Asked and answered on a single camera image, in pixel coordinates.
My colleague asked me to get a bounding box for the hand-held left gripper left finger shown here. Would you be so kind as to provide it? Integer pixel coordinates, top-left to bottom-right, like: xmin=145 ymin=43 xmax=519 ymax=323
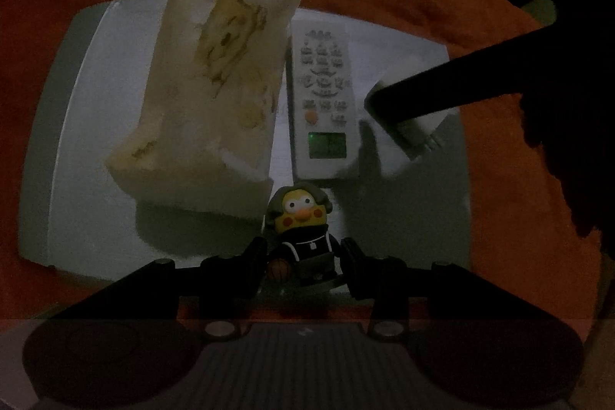
xmin=42 ymin=237 xmax=270 ymax=340

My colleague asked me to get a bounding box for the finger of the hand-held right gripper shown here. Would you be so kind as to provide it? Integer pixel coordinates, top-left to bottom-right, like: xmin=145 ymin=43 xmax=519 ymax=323
xmin=372 ymin=25 xmax=554 ymax=125

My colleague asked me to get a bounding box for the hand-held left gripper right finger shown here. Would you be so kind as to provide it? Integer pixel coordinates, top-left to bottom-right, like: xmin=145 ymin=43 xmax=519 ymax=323
xmin=339 ymin=237 xmax=546 ymax=340

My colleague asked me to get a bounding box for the white power adapter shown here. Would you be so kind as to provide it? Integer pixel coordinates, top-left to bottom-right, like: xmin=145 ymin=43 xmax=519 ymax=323
xmin=363 ymin=78 xmax=458 ymax=162

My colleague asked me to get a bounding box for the yellow-faced toy figure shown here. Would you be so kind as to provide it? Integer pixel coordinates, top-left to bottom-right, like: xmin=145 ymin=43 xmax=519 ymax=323
xmin=266 ymin=180 xmax=345 ymax=294

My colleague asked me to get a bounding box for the white remote control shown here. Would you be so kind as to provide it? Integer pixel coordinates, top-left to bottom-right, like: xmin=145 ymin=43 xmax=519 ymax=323
xmin=285 ymin=19 xmax=362 ymax=181

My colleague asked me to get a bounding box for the white tissue pack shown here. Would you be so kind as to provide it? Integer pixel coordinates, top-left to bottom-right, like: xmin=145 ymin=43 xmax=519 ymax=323
xmin=105 ymin=0 xmax=304 ymax=217

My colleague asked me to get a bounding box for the white cardboard box lid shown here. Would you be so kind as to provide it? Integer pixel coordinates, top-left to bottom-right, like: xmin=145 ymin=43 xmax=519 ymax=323
xmin=18 ymin=0 xmax=474 ymax=292

